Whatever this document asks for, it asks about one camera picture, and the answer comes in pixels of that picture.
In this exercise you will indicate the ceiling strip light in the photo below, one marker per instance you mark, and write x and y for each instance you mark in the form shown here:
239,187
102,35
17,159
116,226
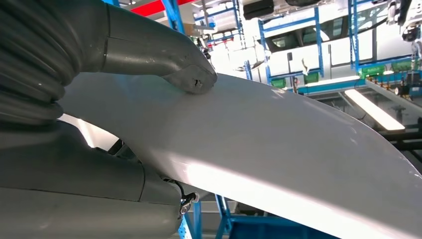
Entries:
372,109

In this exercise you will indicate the white vehicle body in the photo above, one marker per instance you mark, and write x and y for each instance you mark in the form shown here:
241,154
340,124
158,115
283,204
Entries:
343,52

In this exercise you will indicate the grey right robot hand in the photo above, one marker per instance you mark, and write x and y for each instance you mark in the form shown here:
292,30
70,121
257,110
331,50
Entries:
66,198

